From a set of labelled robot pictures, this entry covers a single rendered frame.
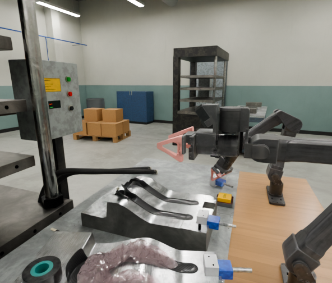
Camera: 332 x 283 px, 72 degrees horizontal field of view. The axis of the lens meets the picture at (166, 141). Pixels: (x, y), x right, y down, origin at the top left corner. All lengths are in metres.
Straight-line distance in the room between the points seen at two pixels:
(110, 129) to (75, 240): 4.86
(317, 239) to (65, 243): 0.67
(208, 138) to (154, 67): 7.67
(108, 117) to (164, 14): 4.05
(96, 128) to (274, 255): 5.18
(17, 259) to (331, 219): 0.92
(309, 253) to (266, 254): 0.24
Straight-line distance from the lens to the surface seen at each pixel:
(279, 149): 0.59
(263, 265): 0.88
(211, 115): 0.58
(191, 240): 0.83
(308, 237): 0.70
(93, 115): 5.96
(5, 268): 0.95
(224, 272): 0.73
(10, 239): 1.11
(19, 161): 1.17
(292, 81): 7.29
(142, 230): 0.89
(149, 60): 8.31
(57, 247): 0.77
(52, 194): 1.23
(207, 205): 0.99
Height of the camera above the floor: 1.36
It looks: 14 degrees down
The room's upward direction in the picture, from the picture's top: straight up
